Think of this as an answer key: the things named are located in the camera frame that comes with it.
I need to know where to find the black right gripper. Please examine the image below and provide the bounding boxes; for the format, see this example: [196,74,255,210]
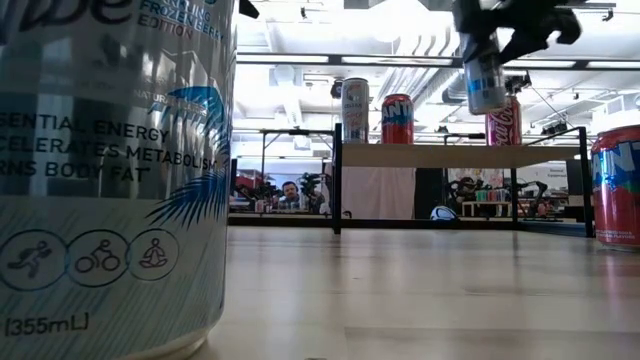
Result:
[452,0,584,64]

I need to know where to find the white Celsius Arctic Vibe can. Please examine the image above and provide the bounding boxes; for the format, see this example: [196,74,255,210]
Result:
[0,0,240,360]
[460,32,508,117]

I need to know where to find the Star Wars Coca-Cola can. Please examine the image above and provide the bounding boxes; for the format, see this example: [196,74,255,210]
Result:
[484,95,523,147]

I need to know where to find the red Fanta can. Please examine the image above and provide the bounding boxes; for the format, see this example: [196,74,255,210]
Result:
[590,124,640,253]
[380,93,416,146]

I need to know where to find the white Celsius can orange print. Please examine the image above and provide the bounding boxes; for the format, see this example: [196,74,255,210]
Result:
[341,77,371,145]

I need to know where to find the wooden shelf black metal legs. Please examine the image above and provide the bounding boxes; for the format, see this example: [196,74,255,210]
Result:
[332,122,596,239]

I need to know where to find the black ceiling track light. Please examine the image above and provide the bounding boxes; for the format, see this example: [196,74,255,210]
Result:
[574,1,617,24]

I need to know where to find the black ceiling beam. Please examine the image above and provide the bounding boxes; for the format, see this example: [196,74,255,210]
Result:
[237,52,640,71]

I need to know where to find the wooden bench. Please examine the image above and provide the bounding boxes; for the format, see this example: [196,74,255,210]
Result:
[462,200,514,218]

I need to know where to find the black panel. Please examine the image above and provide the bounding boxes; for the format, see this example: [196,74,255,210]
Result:
[414,167,444,220]

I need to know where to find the white blue ball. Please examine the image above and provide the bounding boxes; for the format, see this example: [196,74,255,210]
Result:
[429,204,459,222]

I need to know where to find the white panel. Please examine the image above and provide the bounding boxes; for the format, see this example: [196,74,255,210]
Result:
[342,167,416,220]

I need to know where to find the person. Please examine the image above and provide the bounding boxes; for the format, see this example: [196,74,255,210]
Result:
[277,180,311,211]

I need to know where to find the silver ceiling duct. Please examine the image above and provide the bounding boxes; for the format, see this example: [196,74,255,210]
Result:
[439,69,466,104]

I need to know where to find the black aluminium table frame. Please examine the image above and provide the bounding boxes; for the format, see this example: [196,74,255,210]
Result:
[228,212,596,239]

